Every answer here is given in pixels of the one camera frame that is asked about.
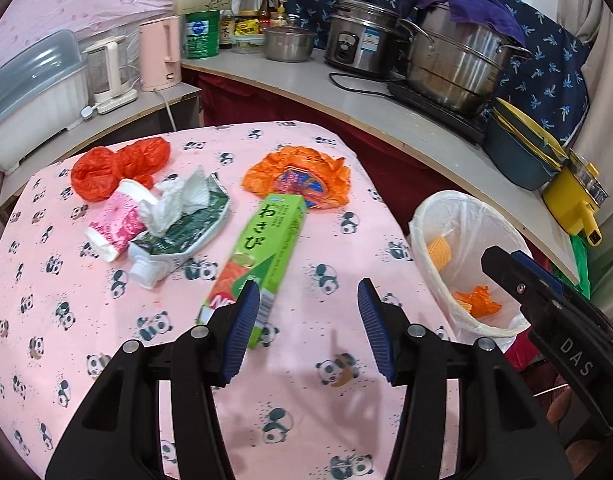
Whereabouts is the white glass kettle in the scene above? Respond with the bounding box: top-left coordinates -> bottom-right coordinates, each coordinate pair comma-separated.
82,36 -> 138,115

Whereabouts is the pink dotted cloth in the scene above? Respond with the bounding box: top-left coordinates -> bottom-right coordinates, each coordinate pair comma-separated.
0,0 -> 282,66

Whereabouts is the trash bin with white liner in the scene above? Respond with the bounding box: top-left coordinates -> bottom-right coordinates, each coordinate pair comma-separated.
409,190 -> 535,353

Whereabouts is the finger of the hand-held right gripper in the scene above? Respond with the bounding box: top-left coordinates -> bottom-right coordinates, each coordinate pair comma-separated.
481,245 -> 562,322
511,251 -> 587,307

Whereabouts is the pink panda print tablecloth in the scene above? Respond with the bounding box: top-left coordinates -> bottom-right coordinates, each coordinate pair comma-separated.
0,120 -> 467,480

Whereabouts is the white power cable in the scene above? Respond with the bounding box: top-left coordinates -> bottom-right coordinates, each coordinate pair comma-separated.
154,87 -> 180,132

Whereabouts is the pink electric kettle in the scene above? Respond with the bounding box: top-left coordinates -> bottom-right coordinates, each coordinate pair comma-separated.
138,15 -> 183,92

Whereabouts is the dark red counter curtain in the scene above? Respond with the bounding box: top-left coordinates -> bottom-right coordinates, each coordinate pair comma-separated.
194,71 -> 537,261

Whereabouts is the purple cloth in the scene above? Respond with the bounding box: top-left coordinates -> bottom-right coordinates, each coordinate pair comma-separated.
399,0 -> 527,47

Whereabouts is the green plastic bag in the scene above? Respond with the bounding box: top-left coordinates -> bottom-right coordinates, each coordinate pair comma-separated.
569,234 -> 593,301

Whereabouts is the large steel steamer pot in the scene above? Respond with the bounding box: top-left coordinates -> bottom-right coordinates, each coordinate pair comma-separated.
397,2 -> 533,116

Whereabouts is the beige curtain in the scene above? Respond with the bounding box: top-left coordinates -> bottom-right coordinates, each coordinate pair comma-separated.
561,0 -> 613,256

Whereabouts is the steel rice cooker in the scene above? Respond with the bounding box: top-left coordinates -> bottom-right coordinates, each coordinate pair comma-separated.
325,0 -> 412,77

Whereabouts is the yellow pot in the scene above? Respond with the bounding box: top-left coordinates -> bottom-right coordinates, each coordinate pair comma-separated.
543,150 -> 611,247

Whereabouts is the yellow label jar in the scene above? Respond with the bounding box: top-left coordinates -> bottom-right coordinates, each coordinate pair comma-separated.
235,10 -> 264,36

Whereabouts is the pink paper cup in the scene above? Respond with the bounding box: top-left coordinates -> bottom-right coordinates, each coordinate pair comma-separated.
84,177 -> 154,262

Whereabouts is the green tin can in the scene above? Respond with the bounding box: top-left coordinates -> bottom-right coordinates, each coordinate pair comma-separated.
182,10 -> 221,61

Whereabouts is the blue basin with yellow rim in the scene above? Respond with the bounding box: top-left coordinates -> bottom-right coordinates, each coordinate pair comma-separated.
484,96 -> 570,192

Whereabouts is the orange waffle sponge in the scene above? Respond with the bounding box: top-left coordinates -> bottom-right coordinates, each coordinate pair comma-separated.
427,236 -> 455,271

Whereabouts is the orange printed plastic bag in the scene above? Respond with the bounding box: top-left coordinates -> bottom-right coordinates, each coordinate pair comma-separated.
451,285 -> 503,318
241,145 -> 351,210

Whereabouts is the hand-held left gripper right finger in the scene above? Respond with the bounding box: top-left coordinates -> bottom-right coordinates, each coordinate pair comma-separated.
357,278 -> 575,480

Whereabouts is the crushed green-white carton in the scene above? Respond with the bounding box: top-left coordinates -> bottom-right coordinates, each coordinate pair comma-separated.
128,172 -> 233,290

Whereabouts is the green cardboard box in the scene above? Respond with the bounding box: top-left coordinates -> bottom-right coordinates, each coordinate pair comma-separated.
196,192 -> 307,351

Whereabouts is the crumpled white tissue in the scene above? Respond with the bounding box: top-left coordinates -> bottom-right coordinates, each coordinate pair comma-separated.
136,164 -> 214,237

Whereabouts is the black induction cooker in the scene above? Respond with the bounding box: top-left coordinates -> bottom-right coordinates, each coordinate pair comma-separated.
387,80 -> 492,145

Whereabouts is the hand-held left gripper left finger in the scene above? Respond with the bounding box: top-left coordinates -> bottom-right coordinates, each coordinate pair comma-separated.
45,279 -> 261,480

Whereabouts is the small steel pot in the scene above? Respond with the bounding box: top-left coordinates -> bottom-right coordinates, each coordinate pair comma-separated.
263,24 -> 318,63

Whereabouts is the black power cable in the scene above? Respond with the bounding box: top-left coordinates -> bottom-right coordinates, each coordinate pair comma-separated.
329,72 -> 402,93

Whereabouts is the dark sauce bottle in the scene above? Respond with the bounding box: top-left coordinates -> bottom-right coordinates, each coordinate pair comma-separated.
219,9 -> 236,51

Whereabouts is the red plastic bag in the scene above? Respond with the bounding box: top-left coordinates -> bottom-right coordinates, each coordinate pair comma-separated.
70,136 -> 172,203

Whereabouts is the white dish box clear lid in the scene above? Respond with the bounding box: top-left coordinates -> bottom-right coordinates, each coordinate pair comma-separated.
0,30 -> 90,173

